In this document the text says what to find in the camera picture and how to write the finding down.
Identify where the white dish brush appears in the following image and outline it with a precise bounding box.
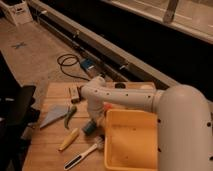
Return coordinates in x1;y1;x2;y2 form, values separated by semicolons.
63;134;105;171

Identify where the green pepper toy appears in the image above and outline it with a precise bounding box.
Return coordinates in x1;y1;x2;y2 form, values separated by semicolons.
64;105;77;129

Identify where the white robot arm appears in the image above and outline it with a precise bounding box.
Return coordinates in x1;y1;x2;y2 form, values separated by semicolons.
81;76;213;171

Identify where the black chair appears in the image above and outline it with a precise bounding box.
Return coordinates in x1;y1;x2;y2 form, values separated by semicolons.
0;51;40;171

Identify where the white storage crate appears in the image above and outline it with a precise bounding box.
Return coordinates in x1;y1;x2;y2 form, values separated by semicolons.
0;0;33;26

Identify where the white small box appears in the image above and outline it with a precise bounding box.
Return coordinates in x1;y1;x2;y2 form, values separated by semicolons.
69;86;80;104

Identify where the black cable loop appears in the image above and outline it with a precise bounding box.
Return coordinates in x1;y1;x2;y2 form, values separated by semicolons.
56;53;93;83

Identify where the yellow plastic bin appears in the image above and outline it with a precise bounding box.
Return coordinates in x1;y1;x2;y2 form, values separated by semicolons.
104;109;158;171

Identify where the grey blue folded cloth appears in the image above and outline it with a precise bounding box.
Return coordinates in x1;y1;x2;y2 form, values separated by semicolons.
40;105;68;129

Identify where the blue grey power box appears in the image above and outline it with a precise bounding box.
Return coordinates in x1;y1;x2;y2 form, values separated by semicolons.
80;59;106;80

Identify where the blue sponge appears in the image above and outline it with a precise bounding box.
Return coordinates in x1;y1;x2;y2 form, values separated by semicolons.
82;120;97;136

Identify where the dark green cup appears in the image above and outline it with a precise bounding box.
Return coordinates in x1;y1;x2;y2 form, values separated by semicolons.
115;82;126;89

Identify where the orange round toy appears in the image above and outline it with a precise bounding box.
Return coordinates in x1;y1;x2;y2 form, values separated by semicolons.
104;103;112;112

